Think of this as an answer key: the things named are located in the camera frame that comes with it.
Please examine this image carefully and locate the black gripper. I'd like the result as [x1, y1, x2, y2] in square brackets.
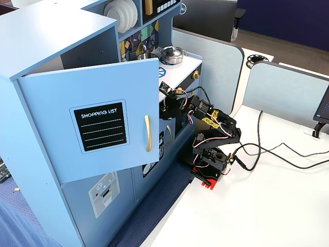
[159, 95, 197, 121]

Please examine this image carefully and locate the blue shopping list cabinet door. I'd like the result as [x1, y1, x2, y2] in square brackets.
[15, 57, 160, 185]

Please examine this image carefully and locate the blue dishwasher cabinet door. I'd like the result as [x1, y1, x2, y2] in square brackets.
[131, 101, 180, 205]

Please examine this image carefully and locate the blue ice dispenser fridge door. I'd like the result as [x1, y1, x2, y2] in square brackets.
[60, 166, 137, 245]

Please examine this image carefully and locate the steel pot with lid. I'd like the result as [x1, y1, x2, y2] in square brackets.
[158, 45, 187, 65]

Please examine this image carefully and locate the grey desk divider panel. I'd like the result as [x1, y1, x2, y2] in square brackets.
[241, 61, 329, 127]
[171, 27, 245, 115]

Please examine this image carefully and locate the steel slotted spatula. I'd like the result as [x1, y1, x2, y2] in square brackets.
[129, 38, 137, 61]

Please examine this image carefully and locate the red base clamp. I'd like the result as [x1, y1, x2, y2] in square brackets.
[189, 166, 222, 191]

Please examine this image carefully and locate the black toy microwave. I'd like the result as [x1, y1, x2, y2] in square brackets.
[142, 0, 182, 25]

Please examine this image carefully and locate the dark blue floor mat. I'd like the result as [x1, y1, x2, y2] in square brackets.
[105, 164, 196, 247]

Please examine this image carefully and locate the black Dell monitor back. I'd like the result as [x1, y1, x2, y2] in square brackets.
[172, 0, 239, 44]

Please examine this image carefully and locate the white toy plate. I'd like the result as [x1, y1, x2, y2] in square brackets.
[103, 0, 127, 24]
[117, 0, 133, 33]
[123, 0, 138, 33]

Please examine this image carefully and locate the blue toy kitchen body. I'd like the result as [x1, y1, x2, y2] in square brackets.
[0, 0, 204, 247]

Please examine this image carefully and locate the black monitor stand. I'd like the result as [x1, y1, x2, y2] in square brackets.
[311, 121, 326, 138]

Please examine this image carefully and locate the black computer monitor screen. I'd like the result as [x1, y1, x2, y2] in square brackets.
[312, 84, 329, 124]

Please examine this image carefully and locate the blue cloth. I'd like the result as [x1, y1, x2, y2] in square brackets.
[0, 177, 65, 247]

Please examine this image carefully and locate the small wrist camera board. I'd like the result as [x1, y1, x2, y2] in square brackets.
[159, 81, 172, 95]

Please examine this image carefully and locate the red white black servo wire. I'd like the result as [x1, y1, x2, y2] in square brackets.
[179, 96, 239, 170]

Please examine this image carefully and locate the black camera cable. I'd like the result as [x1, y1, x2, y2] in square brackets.
[169, 86, 215, 109]

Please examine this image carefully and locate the thick black cable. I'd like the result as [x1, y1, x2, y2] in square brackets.
[232, 110, 264, 172]

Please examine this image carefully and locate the thin black cable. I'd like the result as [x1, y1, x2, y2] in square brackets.
[236, 144, 329, 170]
[259, 143, 329, 157]

